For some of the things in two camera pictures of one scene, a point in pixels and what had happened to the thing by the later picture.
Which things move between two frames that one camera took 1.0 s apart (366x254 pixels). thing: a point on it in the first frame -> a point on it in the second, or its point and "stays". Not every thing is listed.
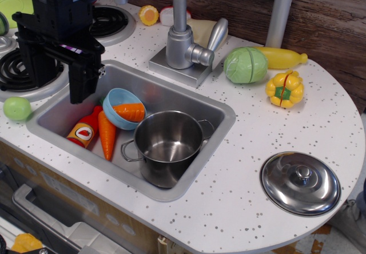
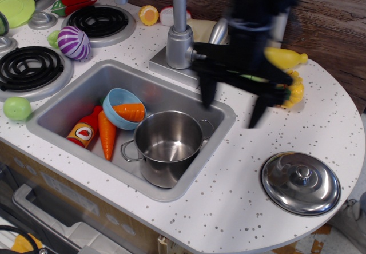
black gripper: x=40 y=70 -> x=235 y=70
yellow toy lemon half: x=148 y=15 stays
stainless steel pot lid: x=301 y=183 stays
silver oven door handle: x=78 y=233 stays
